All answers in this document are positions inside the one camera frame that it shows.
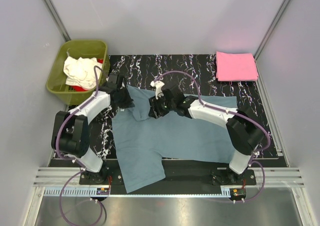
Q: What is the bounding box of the slotted cable duct rail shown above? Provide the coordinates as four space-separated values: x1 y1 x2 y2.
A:
43 188 232 197

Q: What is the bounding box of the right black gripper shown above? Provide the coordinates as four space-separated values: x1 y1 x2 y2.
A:
148 92 176 120

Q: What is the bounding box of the purple cable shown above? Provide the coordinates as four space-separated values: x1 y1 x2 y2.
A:
153 70 271 204
55 65 108 226

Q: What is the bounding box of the red t shirt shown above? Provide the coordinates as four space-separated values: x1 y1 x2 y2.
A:
70 59 104 92

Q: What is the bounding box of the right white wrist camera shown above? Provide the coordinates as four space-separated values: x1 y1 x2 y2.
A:
150 80 165 100

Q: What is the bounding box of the folded pink t shirt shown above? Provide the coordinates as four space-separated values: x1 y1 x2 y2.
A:
216 51 259 82

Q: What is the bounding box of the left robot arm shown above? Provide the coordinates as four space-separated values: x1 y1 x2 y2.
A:
51 73 134 184

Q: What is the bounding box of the black marbled table mat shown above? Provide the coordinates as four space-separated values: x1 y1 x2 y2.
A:
47 53 283 160

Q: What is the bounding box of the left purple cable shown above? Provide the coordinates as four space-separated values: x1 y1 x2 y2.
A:
55 65 108 226

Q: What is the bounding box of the aluminium frame post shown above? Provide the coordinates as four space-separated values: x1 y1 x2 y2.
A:
253 0 292 60
43 0 71 42

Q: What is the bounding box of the olive green plastic bin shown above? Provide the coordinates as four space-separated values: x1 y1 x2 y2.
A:
46 39 110 105

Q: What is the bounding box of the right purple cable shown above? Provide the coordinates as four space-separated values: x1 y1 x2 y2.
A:
153 70 271 204

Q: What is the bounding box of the left aluminium frame post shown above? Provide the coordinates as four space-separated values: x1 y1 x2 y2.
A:
43 0 71 42

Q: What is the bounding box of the blue-grey t shirt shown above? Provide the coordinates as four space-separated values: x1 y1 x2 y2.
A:
112 86 235 193

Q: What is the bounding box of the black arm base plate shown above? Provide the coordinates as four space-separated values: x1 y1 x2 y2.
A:
79 159 257 195

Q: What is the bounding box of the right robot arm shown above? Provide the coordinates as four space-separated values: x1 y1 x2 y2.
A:
149 80 270 185

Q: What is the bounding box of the right aluminium frame post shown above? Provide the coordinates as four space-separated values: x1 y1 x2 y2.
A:
253 0 292 60

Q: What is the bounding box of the white t shirt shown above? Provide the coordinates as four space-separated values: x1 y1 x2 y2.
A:
63 56 103 90

